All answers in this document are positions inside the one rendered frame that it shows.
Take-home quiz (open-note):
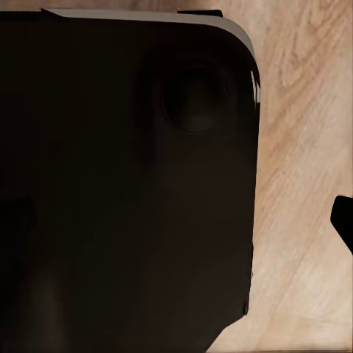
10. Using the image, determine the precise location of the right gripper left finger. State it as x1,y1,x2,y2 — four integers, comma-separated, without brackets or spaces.
0,196,38,283

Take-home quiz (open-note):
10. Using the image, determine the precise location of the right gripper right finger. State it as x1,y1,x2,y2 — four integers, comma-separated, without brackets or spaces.
330,195,353,254

